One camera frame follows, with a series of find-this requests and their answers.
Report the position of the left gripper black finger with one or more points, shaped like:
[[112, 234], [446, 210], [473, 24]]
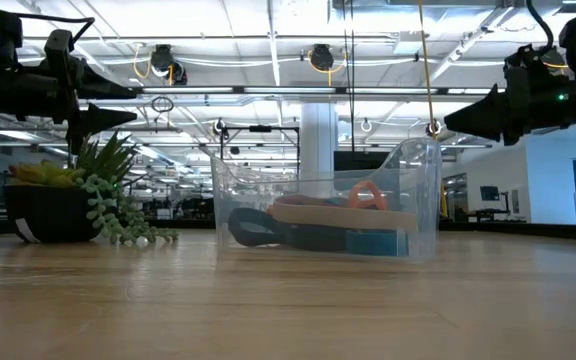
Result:
[[93, 120], [100, 90]]

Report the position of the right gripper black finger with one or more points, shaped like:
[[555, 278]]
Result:
[[483, 117]]

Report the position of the clear plastic bin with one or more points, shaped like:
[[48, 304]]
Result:
[[418, 165]]

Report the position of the orange rubber band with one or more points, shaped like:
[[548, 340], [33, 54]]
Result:
[[354, 199]]

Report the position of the wide teal rubber band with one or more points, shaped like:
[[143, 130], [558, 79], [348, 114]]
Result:
[[375, 243]]

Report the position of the wide beige rubber band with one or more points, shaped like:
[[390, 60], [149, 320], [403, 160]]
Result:
[[343, 217]]

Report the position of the small monitor on stand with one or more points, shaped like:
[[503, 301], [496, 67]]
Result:
[[489, 193]]

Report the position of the potted succulent plant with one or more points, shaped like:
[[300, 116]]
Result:
[[48, 215]]

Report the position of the black screen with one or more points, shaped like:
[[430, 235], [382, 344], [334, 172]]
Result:
[[358, 160]]

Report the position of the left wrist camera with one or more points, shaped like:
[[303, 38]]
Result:
[[59, 47]]

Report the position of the black aluminium table frame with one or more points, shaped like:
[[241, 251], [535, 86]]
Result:
[[543, 231]]

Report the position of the black background frame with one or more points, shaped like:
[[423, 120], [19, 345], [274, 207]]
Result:
[[260, 128]]

